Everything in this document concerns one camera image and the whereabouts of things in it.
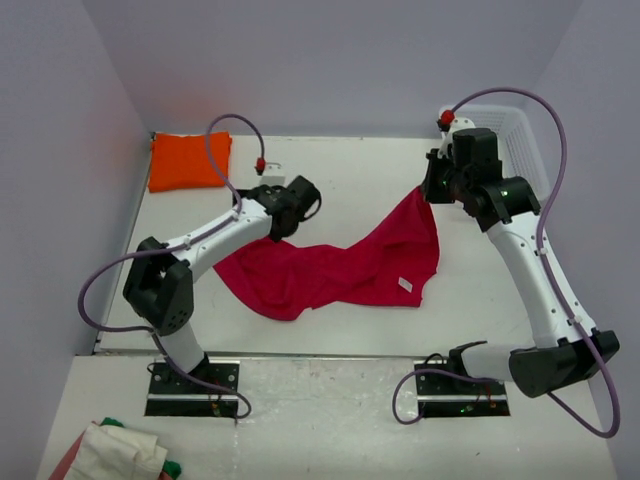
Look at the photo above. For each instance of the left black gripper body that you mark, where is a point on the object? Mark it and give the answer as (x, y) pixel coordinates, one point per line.
(291, 231)

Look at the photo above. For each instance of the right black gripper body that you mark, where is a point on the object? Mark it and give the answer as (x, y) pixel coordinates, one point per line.
(445, 182)

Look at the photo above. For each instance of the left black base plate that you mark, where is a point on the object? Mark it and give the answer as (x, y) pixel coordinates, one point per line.
(170, 395)

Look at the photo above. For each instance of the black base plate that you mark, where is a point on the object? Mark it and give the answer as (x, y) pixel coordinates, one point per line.
(170, 395)
(440, 396)

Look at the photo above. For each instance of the pink cloth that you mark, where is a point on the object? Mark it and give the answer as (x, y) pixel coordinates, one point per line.
(63, 466)

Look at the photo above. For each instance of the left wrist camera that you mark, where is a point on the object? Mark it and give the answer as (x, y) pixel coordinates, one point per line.
(269, 173)

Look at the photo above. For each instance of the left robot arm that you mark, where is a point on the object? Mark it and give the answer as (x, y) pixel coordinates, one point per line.
(160, 284)

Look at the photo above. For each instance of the magenta t shirt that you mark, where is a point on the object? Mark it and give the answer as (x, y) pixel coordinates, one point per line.
(387, 268)

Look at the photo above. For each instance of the folded orange t shirt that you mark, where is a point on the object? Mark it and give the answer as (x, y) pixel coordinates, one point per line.
(181, 162)

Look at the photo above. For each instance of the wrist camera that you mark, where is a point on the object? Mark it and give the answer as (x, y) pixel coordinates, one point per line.
(450, 122)
(269, 173)

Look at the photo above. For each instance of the white plastic basket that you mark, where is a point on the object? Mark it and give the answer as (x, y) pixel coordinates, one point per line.
(517, 147)

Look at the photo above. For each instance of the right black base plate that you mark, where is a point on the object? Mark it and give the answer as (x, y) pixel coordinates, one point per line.
(440, 396)

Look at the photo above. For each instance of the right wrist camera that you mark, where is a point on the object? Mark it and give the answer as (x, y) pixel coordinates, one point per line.
(450, 122)

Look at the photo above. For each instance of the cream white cloth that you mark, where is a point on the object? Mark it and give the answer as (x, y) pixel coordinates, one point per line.
(112, 452)

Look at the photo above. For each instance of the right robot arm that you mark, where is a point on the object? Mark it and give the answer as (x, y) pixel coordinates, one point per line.
(508, 212)

